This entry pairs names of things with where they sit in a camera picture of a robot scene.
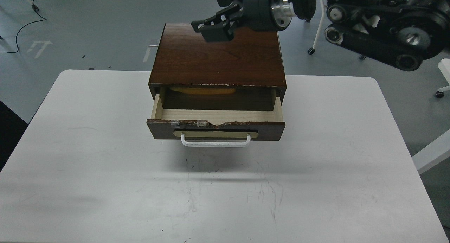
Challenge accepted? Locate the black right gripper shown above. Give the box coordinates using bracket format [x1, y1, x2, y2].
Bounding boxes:
[191, 0, 294, 42]

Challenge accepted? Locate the yellow corn cob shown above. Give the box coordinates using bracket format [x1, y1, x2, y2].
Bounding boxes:
[170, 87, 236, 95]

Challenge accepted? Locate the wooden drawer with white handle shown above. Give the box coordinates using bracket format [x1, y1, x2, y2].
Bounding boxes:
[147, 95, 286, 147]

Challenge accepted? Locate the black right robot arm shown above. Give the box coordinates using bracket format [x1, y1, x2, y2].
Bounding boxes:
[191, 0, 450, 71]

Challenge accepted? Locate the dark wooden drawer cabinet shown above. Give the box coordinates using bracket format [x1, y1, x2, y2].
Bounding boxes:
[148, 23, 287, 99]

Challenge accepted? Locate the grey office chair on wheels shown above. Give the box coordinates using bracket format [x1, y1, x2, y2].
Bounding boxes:
[304, 0, 368, 60]

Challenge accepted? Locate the black cable on floor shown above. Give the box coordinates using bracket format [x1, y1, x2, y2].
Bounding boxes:
[0, 0, 47, 55]

